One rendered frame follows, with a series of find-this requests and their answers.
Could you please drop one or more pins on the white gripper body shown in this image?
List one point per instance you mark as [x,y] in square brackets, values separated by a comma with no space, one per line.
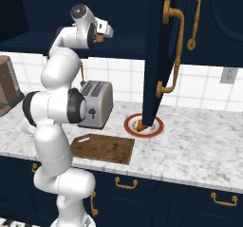
[108,30]

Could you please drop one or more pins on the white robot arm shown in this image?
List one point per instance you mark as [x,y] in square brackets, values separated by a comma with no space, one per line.
[50,107]

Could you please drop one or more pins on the open navy cabinet door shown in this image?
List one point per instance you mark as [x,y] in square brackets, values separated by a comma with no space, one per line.
[155,63]

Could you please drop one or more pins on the brown croissant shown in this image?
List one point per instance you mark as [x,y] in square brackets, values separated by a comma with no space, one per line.
[140,127]

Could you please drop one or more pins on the closed navy cabinet door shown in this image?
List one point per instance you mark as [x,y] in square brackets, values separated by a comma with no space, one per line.
[221,22]

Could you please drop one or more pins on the brown wooden cutting board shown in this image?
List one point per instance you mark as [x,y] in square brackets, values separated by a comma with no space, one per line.
[104,148]

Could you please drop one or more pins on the navy base cabinet door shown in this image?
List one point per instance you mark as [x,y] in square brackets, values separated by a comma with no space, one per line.
[15,189]

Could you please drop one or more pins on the silver toaster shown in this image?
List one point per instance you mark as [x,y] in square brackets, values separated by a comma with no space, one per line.
[99,105]

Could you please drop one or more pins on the red rimmed white plate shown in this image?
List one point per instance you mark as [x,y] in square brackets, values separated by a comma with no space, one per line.
[158,128]

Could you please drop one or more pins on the brown box appliance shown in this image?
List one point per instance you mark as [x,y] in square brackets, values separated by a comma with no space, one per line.
[8,85]

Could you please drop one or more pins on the navy drawer front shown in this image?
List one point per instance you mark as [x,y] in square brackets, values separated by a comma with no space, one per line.
[136,202]
[205,211]

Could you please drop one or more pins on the navy wall cabinet body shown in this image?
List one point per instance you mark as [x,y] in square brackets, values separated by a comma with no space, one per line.
[38,15]

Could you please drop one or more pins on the grey wall outlet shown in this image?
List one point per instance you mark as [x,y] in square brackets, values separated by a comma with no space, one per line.
[229,75]

